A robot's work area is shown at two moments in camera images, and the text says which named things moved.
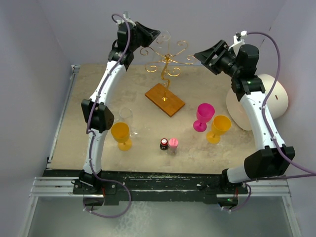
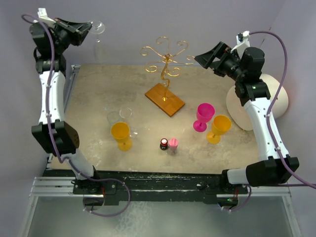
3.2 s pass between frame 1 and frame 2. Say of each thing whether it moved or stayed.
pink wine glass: stayed
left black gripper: moved
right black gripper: stayed
